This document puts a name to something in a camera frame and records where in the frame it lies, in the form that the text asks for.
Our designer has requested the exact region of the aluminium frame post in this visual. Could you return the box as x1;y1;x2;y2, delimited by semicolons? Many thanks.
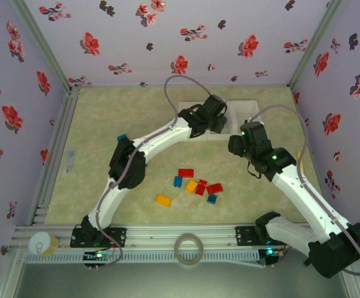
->
287;0;344;88
11;0;75;93

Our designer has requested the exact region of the left arm grey cable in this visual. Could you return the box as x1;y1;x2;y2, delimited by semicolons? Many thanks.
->
86;74;214;269

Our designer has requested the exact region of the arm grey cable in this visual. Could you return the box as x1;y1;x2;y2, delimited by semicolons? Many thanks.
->
86;74;214;269
250;105;360;276

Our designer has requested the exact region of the clear tape roll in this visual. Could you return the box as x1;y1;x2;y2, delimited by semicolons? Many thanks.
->
173;232;204;267

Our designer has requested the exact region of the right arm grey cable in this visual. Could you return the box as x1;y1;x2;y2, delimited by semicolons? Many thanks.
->
250;105;360;276

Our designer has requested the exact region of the small circuit board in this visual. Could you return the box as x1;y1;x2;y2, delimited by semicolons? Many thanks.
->
262;247;286;268
83;250;115;273

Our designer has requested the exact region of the white-topped yellow can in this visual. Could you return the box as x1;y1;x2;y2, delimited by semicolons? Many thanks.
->
27;231;59;257

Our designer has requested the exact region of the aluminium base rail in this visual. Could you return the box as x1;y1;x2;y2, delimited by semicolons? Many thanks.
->
11;222;316;249

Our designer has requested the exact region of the aluminium side rail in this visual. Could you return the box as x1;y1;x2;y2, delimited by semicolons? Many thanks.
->
30;86;81;226

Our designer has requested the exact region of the white slotted cable duct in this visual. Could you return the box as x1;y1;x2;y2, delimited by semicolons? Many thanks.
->
23;250;260;265

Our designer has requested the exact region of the small yellow object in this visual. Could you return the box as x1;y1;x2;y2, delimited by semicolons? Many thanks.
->
296;148;305;173

